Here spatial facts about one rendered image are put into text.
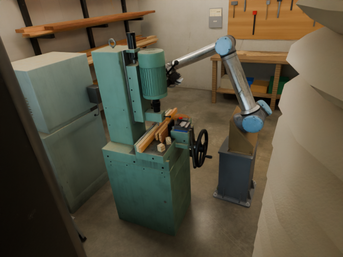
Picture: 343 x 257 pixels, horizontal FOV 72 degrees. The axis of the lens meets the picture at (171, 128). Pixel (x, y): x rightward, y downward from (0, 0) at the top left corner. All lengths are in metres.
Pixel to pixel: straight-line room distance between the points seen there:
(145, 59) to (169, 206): 1.13
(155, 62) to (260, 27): 3.29
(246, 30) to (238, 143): 2.90
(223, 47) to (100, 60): 0.84
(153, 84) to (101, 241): 1.44
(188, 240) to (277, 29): 3.63
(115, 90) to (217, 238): 1.47
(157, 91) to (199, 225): 1.29
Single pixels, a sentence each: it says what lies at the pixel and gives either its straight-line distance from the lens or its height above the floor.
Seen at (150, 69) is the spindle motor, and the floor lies 1.41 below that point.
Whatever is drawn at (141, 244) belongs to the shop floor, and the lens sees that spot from 2.24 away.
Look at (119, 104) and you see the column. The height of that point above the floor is 1.15.
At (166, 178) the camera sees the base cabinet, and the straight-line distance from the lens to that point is 1.78.
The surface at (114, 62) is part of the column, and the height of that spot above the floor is 1.45.
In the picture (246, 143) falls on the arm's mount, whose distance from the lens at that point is 2.13.
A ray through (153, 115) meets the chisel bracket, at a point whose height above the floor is 1.05.
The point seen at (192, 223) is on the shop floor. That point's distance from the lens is 2.33.
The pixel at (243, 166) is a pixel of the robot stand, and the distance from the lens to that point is 2.24.
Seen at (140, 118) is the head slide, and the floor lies 1.04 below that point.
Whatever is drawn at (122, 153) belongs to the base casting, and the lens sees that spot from 1.84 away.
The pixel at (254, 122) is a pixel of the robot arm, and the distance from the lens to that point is 1.85.
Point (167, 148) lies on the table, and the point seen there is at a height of 0.90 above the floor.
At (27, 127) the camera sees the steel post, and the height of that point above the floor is 1.73.
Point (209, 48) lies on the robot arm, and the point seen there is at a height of 1.43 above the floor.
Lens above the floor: 1.81
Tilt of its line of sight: 29 degrees down
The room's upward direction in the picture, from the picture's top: 4 degrees counter-clockwise
